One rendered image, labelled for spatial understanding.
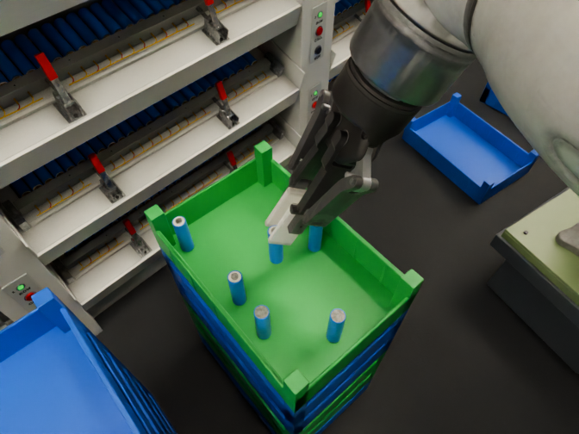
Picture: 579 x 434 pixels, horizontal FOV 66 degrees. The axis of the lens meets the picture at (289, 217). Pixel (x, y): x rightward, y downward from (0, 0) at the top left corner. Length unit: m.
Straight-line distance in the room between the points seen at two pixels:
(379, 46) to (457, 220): 0.92
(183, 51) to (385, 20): 0.49
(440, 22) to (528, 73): 0.11
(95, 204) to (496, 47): 0.71
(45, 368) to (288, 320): 0.30
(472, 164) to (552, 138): 1.13
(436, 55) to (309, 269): 0.36
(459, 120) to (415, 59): 1.15
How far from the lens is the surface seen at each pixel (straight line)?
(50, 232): 0.85
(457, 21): 0.31
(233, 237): 0.65
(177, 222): 0.60
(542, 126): 0.24
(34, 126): 0.73
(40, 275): 0.87
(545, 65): 0.24
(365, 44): 0.37
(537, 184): 1.40
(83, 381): 0.61
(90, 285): 0.99
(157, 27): 0.80
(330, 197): 0.42
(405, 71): 0.35
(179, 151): 0.89
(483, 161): 1.39
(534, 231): 0.99
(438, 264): 1.14
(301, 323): 0.58
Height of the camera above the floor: 0.95
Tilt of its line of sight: 55 degrees down
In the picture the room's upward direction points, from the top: straight up
